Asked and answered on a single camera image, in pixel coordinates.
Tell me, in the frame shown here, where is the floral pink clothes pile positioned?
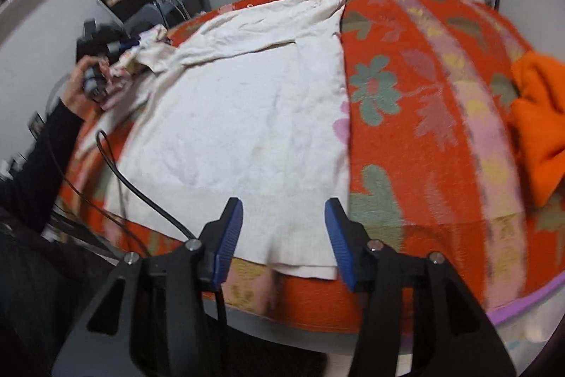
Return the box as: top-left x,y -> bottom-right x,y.
101,25 -> 175,111

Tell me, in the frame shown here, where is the orange garment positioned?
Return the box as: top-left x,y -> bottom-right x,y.
510,51 -> 564,208

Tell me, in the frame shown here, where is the person left forearm black sleeve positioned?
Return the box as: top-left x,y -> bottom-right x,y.
1,101 -> 83,234

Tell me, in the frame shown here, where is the cream white knit sweater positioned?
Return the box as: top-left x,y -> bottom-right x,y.
98,0 -> 350,279

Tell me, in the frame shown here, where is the person left hand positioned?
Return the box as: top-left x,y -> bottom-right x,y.
60,55 -> 111,119

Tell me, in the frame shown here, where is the black cable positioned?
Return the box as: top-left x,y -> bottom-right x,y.
46,129 -> 197,259

